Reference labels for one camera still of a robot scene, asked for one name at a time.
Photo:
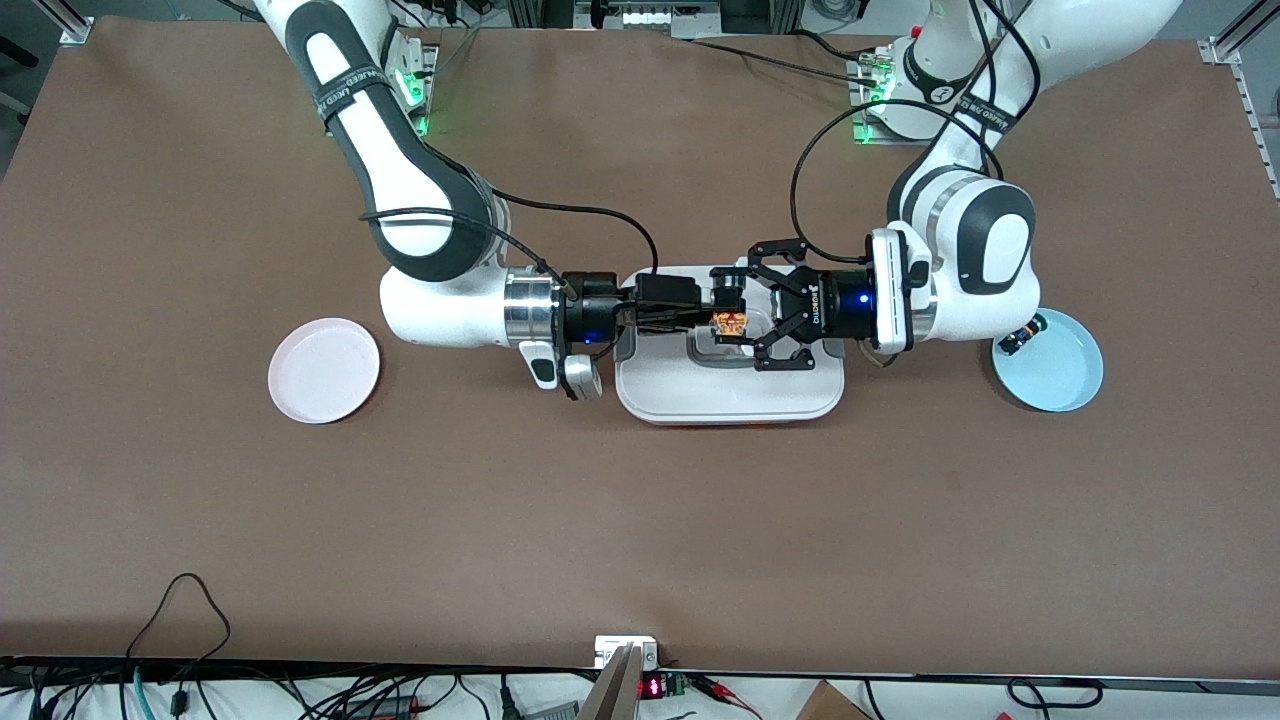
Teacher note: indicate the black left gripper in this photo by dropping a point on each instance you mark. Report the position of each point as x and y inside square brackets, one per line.
[832, 302]

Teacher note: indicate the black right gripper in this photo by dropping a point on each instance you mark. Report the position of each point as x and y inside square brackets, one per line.
[590, 310]

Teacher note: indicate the orange and black switch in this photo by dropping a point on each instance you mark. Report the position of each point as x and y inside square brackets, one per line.
[730, 323]

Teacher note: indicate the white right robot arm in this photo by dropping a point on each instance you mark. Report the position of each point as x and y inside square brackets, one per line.
[400, 180]

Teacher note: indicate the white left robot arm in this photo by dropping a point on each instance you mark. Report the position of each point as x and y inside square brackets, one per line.
[975, 320]

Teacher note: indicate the white lidded container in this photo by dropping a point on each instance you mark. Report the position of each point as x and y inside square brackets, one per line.
[730, 400]

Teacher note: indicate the light blue round plate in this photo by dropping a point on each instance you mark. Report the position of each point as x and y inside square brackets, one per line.
[1055, 375]

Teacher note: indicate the white power strip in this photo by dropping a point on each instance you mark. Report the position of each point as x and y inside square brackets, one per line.
[670, 17]

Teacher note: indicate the pink round plate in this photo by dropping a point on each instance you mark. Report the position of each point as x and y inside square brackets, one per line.
[325, 370]

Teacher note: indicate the green circuit board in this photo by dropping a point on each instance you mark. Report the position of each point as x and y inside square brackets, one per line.
[678, 686]

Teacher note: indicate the red LED display module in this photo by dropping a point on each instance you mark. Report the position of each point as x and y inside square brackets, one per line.
[652, 688]

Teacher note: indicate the red clip leads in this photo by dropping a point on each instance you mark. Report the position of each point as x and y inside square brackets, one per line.
[720, 688]

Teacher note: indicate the brown cardboard box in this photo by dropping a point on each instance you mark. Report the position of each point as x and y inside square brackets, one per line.
[830, 705]

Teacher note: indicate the aluminium corner profile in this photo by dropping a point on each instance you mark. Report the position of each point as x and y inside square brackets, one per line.
[1222, 50]
[75, 25]

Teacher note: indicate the green headed switch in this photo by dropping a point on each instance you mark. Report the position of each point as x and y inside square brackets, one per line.
[1020, 340]

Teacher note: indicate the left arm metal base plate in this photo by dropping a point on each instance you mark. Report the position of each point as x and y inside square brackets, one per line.
[860, 75]

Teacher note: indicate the aluminium rear frame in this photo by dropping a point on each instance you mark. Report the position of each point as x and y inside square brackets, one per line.
[540, 12]

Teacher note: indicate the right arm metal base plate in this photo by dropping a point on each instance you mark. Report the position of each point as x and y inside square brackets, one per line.
[428, 60]

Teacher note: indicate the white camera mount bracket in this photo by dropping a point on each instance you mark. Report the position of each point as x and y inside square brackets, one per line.
[610, 650]

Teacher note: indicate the aluminium camera mount bar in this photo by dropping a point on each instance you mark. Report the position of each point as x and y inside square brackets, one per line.
[615, 695]

